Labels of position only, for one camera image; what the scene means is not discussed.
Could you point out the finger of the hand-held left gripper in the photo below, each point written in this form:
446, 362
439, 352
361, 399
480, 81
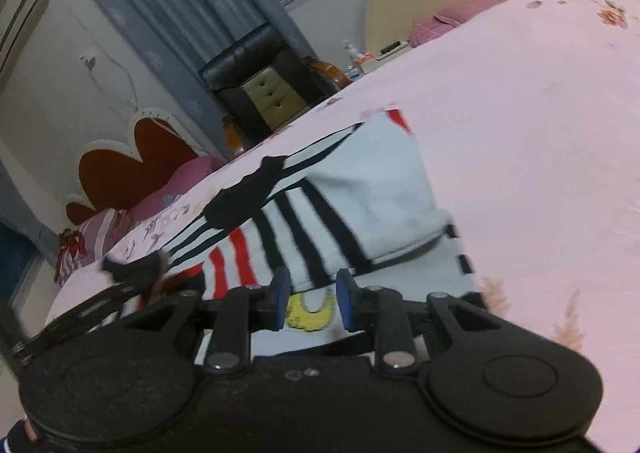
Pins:
132, 270

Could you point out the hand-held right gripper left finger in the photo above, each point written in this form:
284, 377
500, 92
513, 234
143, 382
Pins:
280, 302

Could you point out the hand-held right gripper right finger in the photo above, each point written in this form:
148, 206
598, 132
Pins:
344, 302

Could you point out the white black red striped garment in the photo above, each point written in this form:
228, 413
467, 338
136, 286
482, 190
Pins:
365, 193

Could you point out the red and white scalloped headboard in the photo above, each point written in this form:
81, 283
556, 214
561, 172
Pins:
130, 168

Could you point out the plain pink pillow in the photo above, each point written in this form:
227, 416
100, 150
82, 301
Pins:
190, 178

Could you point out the grey curtain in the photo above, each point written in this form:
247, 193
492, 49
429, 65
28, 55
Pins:
20, 203
150, 8

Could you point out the brown wooden chair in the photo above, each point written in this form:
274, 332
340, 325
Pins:
330, 75

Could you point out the clear plastic bottle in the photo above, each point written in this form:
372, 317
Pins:
352, 58

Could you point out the black nightstand with beige drawers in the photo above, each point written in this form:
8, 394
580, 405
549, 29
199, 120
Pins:
250, 53

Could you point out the pink floral bed sheet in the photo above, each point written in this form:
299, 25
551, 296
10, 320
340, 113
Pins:
525, 133

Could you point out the white air conditioner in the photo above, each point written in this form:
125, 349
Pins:
17, 23

